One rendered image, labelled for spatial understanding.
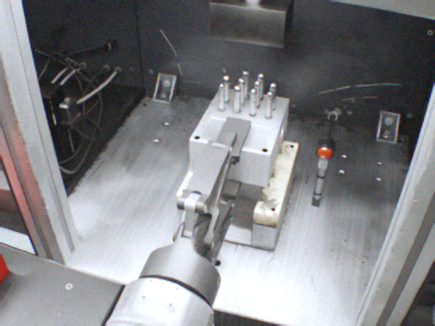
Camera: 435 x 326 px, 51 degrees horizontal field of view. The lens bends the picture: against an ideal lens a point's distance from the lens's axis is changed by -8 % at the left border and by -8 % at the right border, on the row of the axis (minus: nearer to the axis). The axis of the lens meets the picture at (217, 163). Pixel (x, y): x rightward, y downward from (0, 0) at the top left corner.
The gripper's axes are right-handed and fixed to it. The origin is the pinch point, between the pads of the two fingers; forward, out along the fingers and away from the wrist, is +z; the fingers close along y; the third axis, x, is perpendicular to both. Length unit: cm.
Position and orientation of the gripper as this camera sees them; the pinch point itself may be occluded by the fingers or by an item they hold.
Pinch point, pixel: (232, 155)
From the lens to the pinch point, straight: 57.6
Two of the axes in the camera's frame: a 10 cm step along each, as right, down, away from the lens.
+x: -9.6, -1.9, 2.2
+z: 2.9, -6.7, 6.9
